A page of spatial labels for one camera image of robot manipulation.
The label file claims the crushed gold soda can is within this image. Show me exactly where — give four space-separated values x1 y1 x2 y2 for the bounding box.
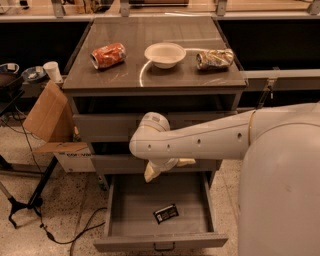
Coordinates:
196 48 234 70

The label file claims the black rxbar chocolate wrapper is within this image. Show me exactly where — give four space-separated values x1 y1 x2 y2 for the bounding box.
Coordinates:
153 204 179 224

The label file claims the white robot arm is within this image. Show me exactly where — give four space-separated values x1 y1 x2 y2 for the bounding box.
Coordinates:
129 103 320 256

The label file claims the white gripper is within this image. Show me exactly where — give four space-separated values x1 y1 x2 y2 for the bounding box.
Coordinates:
144 158 196 183

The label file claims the blue bowl on shelf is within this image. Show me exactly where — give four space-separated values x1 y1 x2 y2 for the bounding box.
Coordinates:
22 66 47 83

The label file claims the white paper bowl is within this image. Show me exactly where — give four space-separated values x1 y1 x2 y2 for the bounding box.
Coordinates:
144 42 186 69

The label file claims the brown cardboard box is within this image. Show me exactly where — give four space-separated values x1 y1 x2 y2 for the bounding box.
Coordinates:
23 81 95 172

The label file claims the grey middle drawer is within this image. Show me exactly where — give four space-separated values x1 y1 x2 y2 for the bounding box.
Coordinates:
92 154 222 174

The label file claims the white paper cup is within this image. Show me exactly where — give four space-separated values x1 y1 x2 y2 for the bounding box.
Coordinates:
43 61 63 83

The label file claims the grey top drawer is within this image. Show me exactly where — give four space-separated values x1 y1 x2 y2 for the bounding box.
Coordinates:
73 111 235 142

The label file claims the grey open bottom drawer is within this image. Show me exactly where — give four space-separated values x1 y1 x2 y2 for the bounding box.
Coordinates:
94 172 228 252

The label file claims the crushed orange soda can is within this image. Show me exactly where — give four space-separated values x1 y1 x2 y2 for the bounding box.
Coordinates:
91 43 126 70

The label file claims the black floor cable left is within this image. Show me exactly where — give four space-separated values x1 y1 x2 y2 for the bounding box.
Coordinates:
39 206 108 256

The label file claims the grey drawer cabinet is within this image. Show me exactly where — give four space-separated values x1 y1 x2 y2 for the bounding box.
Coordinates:
61 15 248 188

